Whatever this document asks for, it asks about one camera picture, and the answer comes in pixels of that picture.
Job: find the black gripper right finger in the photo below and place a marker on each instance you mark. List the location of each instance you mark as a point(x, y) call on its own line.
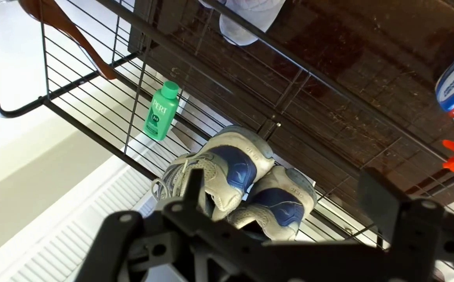
point(381, 209)

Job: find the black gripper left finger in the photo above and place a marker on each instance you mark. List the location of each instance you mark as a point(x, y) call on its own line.
point(193, 191)

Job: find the black metal shoe rack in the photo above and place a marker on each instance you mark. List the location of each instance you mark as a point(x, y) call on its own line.
point(107, 145)

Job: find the grey felt slipper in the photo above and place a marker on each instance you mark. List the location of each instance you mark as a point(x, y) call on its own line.
point(253, 21)

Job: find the brown wooden hanger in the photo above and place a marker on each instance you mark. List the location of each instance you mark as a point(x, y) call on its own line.
point(76, 37)

